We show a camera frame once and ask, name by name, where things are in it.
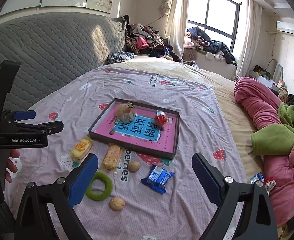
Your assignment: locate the person's left hand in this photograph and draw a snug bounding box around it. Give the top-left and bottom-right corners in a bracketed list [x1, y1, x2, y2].
[5, 149, 21, 183]

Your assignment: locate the blue snack packet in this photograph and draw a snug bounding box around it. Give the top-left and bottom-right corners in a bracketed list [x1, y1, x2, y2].
[140, 164, 175, 194]

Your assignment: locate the blue and white packet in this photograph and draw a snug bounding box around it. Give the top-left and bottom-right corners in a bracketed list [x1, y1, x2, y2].
[250, 172, 265, 184]

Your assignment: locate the black framed window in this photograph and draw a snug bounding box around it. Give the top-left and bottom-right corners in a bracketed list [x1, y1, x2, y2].
[187, 0, 242, 60]

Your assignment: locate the green cloth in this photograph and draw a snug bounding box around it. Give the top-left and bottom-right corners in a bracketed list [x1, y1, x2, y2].
[251, 103, 294, 156]

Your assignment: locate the pink blanket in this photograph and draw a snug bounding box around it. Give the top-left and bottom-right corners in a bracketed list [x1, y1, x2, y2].
[234, 77, 294, 228]

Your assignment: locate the dark patterned cloth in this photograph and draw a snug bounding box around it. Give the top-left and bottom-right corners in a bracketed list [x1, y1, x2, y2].
[106, 51, 135, 65]

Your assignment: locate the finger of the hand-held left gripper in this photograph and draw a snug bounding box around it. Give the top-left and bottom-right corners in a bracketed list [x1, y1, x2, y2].
[12, 120, 64, 134]
[2, 109, 37, 123]

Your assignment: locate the beige cloth pouch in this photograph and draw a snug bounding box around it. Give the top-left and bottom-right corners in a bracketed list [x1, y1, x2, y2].
[116, 102, 137, 123]

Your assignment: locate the white wire frame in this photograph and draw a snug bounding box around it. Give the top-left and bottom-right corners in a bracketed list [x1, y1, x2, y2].
[267, 59, 284, 83]

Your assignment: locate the orange biscuit packet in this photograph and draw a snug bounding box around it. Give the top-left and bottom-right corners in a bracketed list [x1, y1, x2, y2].
[101, 144, 124, 172]

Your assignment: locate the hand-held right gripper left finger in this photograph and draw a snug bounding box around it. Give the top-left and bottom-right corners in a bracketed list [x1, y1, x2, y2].
[14, 153, 99, 240]

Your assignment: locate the shallow box with pink print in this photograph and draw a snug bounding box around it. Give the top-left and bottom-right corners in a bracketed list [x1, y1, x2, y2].
[88, 98, 180, 160]

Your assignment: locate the yellow snack packet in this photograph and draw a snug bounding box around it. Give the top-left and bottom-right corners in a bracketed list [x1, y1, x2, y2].
[70, 137, 94, 161]

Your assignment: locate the red and white wrapped candy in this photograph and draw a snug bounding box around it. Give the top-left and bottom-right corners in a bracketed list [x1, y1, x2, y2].
[264, 177, 276, 193]

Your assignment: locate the dark bag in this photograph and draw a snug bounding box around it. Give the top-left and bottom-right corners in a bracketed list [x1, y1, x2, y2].
[253, 65, 275, 79]

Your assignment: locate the cream curtain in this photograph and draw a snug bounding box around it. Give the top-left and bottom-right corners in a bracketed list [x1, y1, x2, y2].
[163, 0, 191, 47]
[235, 0, 262, 78]

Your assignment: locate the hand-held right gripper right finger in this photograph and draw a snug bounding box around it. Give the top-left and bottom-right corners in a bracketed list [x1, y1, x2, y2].
[191, 152, 278, 240]

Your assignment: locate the clothes heap on windowsill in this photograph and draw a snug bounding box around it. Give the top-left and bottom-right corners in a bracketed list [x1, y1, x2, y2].
[183, 26, 236, 64]

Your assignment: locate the pile of clothes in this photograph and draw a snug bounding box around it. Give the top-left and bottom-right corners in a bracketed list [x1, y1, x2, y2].
[126, 15, 183, 63]

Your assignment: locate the green fuzzy ring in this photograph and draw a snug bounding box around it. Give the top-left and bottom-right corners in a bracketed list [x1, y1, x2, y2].
[85, 172, 113, 201]

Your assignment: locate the white air conditioner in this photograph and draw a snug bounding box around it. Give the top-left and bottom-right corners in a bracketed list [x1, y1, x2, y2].
[276, 21, 294, 36]

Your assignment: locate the grey quilted headboard cover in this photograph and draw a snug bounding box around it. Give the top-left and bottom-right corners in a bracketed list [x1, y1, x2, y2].
[0, 12, 127, 113]

